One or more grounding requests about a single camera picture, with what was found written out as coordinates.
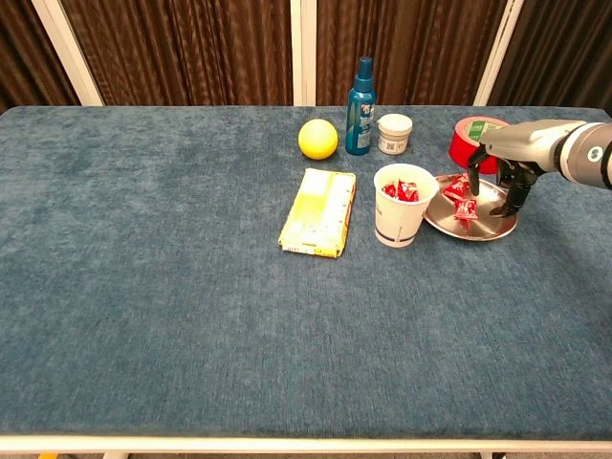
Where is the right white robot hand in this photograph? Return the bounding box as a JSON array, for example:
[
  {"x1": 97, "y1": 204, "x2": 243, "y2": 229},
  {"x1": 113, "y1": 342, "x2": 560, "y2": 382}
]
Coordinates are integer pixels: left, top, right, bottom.
[{"x1": 467, "y1": 120, "x2": 587, "y2": 219}]

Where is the red candy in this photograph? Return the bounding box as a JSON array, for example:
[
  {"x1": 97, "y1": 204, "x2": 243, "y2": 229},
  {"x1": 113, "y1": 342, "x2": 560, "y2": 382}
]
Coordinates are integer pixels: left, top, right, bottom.
[
  {"x1": 442, "y1": 174, "x2": 473, "y2": 202},
  {"x1": 452, "y1": 198, "x2": 479, "y2": 222}
]

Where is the silver metal plate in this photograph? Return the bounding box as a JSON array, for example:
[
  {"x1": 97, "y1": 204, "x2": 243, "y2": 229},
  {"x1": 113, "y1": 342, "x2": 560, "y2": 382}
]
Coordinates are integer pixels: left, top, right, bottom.
[{"x1": 423, "y1": 174, "x2": 520, "y2": 243}]

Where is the white paper cup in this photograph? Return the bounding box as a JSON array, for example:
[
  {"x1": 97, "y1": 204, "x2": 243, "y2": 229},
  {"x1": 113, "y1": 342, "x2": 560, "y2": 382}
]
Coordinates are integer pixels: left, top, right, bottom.
[{"x1": 373, "y1": 163, "x2": 440, "y2": 249}]

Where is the red tape roll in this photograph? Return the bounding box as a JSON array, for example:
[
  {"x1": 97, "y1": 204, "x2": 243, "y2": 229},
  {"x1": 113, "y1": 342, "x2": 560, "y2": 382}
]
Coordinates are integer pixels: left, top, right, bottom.
[{"x1": 448, "y1": 117, "x2": 513, "y2": 176}]

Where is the brown pleated curtain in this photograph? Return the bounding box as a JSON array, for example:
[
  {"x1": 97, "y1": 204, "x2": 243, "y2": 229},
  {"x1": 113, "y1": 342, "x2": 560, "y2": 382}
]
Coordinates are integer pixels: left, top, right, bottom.
[
  {"x1": 315, "y1": 0, "x2": 508, "y2": 106},
  {"x1": 0, "y1": 0, "x2": 80, "y2": 115},
  {"x1": 60, "y1": 0, "x2": 293, "y2": 106},
  {"x1": 487, "y1": 0, "x2": 612, "y2": 120}
]

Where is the small white jar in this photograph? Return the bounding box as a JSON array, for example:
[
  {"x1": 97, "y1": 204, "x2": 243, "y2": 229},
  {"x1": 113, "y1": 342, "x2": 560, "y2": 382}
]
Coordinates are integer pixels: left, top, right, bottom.
[{"x1": 377, "y1": 113, "x2": 414, "y2": 155}]

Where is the blue spray bottle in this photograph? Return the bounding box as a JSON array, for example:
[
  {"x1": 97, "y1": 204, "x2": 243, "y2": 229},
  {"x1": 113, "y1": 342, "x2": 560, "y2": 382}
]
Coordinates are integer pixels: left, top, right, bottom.
[{"x1": 344, "y1": 55, "x2": 378, "y2": 156}]

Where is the yellow ball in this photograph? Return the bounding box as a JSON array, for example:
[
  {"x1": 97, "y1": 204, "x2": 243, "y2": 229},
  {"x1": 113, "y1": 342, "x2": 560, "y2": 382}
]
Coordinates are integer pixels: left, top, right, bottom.
[{"x1": 297, "y1": 118, "x2": 339, "y2": 161}]

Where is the blue table cloth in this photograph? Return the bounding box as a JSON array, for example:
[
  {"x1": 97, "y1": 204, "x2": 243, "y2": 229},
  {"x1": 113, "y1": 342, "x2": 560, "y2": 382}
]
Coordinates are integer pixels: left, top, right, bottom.
[{"x1": 0, "y1": 105, "x2": 612, "y2": 439}]

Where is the white partition post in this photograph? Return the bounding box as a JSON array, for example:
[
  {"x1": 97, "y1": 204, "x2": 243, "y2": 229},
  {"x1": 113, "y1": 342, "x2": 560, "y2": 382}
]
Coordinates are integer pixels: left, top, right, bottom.
[
  {"x1": 472, "y1": 0, "x2": 525, "y2": 106},
  {"x1": 31, "y1": 0, "x2": 104, "y2": 107},
  {"x1": 290, "y1": 0, "x2": 317, "y2": 107}
]

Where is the white table frame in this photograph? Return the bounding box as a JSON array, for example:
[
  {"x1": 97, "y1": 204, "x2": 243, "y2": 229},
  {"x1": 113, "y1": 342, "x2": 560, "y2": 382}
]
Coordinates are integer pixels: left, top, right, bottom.
[{"x1": 0, "y1": 433, "x2": 612, "y2": 455}]

